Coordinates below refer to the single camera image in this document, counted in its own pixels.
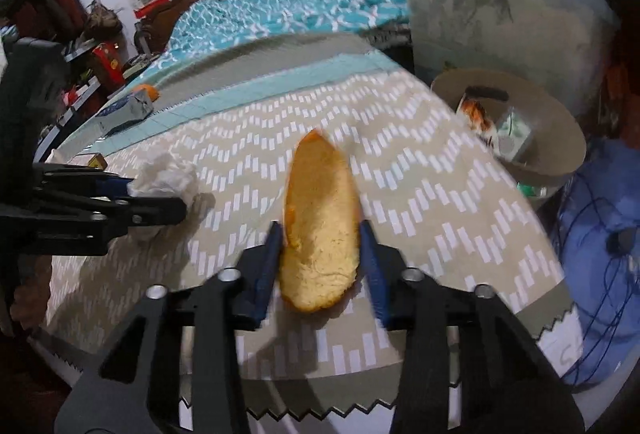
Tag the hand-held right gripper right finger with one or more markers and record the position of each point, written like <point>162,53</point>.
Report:
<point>372,264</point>

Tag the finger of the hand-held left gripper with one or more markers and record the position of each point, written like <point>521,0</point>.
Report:
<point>112,186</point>
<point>145,214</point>

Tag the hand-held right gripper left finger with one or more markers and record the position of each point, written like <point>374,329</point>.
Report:
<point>265,274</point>

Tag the white tissue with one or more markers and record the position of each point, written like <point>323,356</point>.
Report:
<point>165,176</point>

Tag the beige round trash bin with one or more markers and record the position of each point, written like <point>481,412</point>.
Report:
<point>545,114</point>

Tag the small yellow box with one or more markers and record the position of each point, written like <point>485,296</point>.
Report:
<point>96,161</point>

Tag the metal shelf rack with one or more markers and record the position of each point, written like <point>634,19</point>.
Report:
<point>75,107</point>

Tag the blue white toothpaste box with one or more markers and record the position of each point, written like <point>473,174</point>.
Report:
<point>122,113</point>

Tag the patterned bed sheet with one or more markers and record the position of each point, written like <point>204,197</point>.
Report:
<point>400,194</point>

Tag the red gift box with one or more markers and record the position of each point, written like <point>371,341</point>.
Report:
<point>106,62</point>

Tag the brown handbag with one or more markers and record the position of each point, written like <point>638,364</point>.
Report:
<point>102,19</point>

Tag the carved wooden headboard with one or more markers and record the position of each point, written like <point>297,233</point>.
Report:
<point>165,14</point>

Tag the orange printed wrapper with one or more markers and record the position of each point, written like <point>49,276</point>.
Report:
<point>475,117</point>

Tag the clear plastic wrapper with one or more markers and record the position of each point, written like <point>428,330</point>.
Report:
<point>512,134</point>

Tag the blue cloth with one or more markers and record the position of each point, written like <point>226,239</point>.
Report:
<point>590,224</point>

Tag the teal patterned quilt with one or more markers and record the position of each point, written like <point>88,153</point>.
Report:
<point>280,9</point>

